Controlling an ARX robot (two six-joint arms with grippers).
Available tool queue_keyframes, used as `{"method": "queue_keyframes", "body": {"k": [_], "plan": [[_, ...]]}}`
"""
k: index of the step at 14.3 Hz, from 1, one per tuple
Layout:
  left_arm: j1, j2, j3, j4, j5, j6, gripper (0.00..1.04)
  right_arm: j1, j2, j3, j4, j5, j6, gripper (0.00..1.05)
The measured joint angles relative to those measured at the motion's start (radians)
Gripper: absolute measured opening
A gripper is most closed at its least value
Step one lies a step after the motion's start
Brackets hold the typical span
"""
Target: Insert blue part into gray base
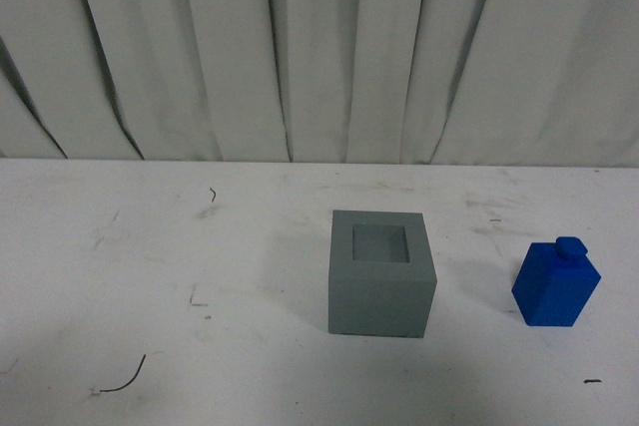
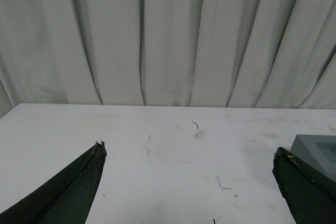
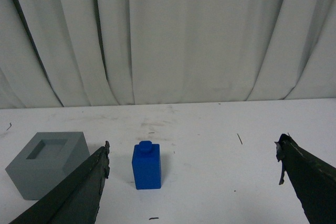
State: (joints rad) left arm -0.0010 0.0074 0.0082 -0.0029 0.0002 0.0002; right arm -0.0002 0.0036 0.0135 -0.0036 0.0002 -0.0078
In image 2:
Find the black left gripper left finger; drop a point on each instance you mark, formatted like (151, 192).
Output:
(65, 198)

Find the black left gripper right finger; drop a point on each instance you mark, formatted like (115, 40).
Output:
(309, 194)

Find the gray base block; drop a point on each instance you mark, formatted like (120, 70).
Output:
(318, 151)

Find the white pleated curtain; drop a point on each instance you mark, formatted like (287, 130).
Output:
(218, 53)

